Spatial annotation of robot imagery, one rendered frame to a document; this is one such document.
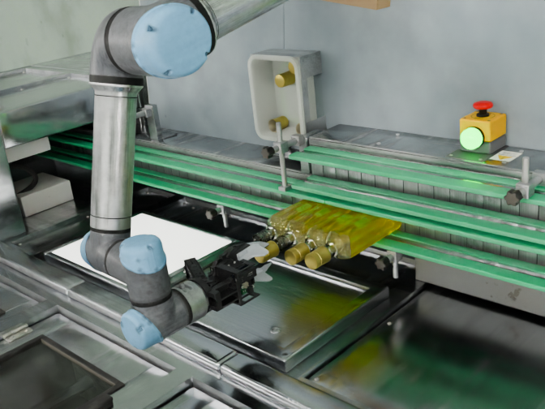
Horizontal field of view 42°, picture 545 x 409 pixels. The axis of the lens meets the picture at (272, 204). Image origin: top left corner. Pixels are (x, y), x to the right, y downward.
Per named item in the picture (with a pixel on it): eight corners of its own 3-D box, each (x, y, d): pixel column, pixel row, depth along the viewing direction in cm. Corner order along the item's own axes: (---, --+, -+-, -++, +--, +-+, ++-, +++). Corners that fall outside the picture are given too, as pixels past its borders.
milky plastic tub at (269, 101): (277, 130, 194) (255, 138, 189) (268, 48, 186) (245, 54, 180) (326, 137, 183) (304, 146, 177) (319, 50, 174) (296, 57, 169)
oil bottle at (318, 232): (362, 220, 167) (302, 254, 153) (360, 197, 165) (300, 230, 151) (381, 224, 163) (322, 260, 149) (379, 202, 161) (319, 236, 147)
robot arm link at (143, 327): (139, 316, 119) (148, 359, 122) (188, 290, 126) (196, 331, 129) (113, 305, 124) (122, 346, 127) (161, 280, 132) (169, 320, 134)
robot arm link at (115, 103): (74, 3, 125) (66, 269, 133) (105, 2, 117) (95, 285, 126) (130, 11, 133) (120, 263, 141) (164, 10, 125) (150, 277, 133)
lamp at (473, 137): (465, 145, 147) (457, 149, 145) (464, 125, 145) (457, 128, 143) (484, 148, 144) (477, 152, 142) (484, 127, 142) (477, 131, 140)
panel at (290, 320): (144, 218, 215) (45, 261, 193) (143, 209, 214) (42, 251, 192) (389, 298, 155) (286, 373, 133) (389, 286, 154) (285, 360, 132)
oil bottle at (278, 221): (323, 209, 174) (263, 241, 160) (322, 188, 172) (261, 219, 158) (341, 213, 171) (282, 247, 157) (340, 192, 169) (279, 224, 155)
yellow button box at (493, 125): (477, 140, 153) (459, 150, 148) (476, 107, 150) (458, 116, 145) (507, 144, 148) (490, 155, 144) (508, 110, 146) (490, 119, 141)
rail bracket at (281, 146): (299, 179, 176) (265, 195, 168) (293, 114, 170) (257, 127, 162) (308, 181, 174) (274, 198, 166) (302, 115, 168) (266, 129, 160)
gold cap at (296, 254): (298, 256, 150) (284, 263, 147) (297, 240, 149) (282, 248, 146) (311, 259, 148) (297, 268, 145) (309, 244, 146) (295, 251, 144)
